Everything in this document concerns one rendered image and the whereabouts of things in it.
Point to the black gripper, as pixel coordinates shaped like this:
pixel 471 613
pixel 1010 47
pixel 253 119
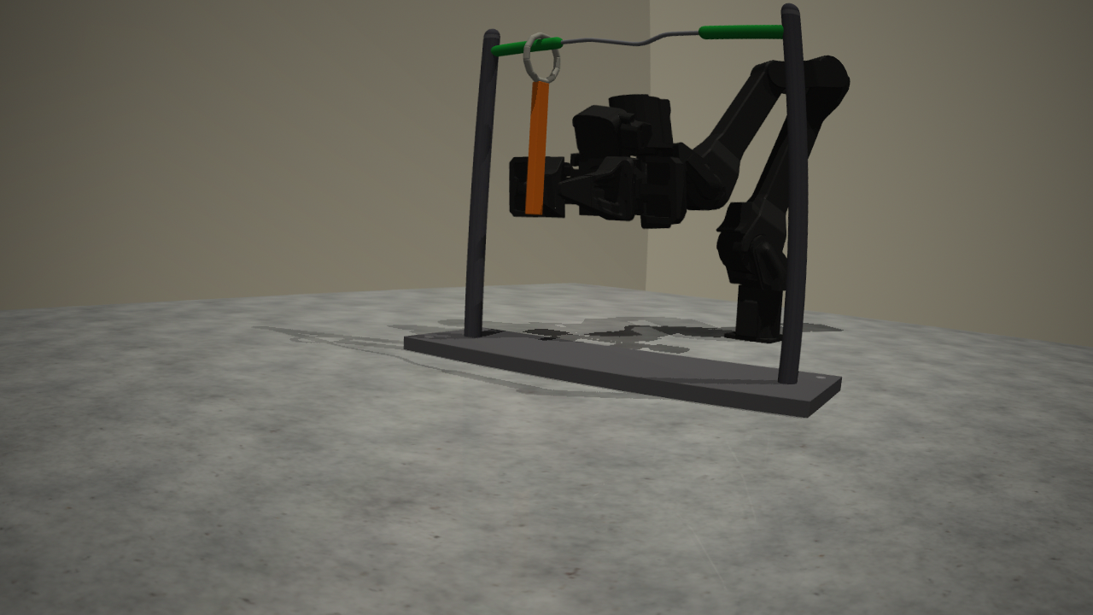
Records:
pixel 613 188

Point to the orange handle with grey loop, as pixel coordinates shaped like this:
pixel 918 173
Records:
pixel 538 127

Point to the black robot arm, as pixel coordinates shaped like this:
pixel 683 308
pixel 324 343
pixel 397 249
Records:
pixel 753 233

